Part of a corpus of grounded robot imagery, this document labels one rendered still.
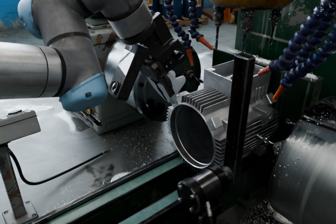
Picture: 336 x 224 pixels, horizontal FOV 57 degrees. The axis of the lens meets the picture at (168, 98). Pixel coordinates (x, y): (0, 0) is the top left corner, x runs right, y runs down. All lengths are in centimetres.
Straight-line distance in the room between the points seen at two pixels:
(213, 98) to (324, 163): 27
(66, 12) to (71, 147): 64
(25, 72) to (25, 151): 71
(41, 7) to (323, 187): 52
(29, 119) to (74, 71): 30
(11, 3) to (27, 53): 572
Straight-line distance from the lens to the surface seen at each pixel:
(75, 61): 48
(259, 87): 74
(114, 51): 94
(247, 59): 50
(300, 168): 54
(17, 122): 74
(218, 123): 64
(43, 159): 107
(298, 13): 87
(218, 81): 71
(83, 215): 69
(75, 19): 53
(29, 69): 44
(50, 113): 132
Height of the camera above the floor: 142
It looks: 27 degrees down
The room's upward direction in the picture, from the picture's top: straight up
